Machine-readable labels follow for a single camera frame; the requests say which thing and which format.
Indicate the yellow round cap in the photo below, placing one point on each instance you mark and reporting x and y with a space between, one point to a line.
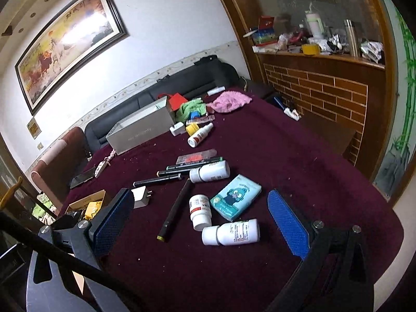
191 129

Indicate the maroon tablecloth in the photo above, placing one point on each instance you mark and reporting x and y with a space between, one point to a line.
260 146

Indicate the clear pink tube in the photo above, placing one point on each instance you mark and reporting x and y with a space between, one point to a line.
203 119

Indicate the red paper bag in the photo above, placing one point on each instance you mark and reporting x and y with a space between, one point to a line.
177 100

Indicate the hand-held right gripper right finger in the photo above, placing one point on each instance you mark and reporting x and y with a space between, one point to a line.
287 224

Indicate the steel thermos flask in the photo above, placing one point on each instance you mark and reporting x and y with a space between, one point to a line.
351 37

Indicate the white green bottle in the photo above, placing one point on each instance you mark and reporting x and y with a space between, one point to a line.
314 24

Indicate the red box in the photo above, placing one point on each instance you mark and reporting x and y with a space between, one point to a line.
266 24

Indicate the white key fob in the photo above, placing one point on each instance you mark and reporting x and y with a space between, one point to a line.
101 168

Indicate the blue cartoon tissue pack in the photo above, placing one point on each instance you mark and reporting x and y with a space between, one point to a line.
235 196

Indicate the wooden brick-pattern counter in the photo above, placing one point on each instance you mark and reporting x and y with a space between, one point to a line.
318 91

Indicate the cardboard box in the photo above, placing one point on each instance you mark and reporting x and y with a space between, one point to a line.
81 203

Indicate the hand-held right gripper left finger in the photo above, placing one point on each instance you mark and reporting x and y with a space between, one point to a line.
110 222

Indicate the red label white pill bottle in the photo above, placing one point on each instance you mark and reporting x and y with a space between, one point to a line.
200 209

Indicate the pink cloth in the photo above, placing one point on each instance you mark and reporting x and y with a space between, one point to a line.
229 101

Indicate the blue printed box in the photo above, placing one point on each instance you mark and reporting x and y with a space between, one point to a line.
265 37

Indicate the framed horse painting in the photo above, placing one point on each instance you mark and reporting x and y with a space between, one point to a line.
70 44

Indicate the silver rectangular box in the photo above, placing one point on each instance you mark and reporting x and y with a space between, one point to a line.
139 135

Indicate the small gold wall plaque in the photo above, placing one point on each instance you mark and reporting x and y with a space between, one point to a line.
33 128

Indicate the green black pen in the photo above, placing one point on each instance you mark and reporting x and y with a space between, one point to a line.
195 164

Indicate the small blue item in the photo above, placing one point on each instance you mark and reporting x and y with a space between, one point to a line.
194 115

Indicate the white spray bottle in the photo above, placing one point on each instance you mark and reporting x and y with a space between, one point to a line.
199 137

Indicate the clear red pen case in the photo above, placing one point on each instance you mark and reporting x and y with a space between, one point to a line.
195 158

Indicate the green cloth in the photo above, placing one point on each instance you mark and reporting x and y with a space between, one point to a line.
188 109

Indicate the yellow packet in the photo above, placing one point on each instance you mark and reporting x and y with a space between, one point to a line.
94 209

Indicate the brown chair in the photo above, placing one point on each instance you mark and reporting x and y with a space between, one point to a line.
58 162

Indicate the long black marker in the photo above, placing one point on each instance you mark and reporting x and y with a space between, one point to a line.
175 208

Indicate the white tube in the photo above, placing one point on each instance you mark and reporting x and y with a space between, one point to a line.
216 90

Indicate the black phone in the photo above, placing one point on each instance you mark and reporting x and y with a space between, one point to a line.
82 179

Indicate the black leather sofa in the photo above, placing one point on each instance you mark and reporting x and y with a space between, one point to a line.
130 107

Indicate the white charger plug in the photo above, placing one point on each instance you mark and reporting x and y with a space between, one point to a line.
177 129

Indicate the white power adapter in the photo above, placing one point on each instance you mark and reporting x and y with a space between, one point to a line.
141 196

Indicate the yellow tape roll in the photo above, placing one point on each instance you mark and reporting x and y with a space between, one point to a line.
310 48

